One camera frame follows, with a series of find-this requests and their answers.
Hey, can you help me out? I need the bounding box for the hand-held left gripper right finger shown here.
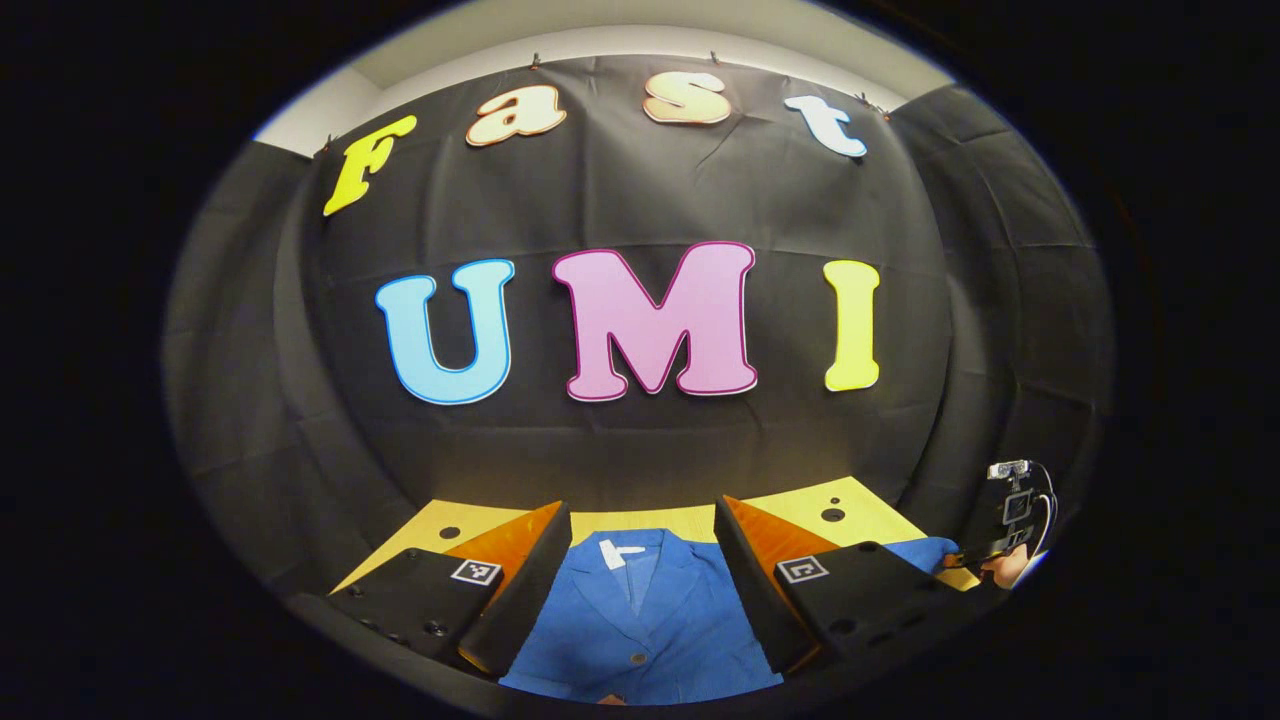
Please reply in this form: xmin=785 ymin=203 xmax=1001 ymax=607
xmin=713 ymin=494 xmax=987 ymax=678

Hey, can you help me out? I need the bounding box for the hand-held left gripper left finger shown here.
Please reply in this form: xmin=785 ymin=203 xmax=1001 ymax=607
xmin=288 ymin=500 xmax=574 ymax=678

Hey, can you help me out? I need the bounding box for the blue ribbed shirt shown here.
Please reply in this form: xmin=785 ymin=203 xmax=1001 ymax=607
xmin=498 ymin=528 xmax=963 ymax=707

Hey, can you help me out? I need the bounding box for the black backdrop cloth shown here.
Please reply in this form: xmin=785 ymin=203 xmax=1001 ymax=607
xmin=162 ymin=55 xmax=1116 ymax=601

